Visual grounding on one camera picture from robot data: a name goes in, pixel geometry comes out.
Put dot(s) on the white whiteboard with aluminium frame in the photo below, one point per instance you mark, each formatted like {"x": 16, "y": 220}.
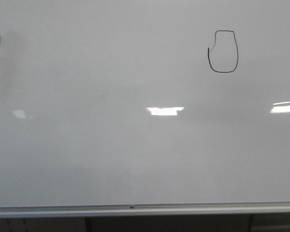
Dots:
{"x": 144, "y": 107}

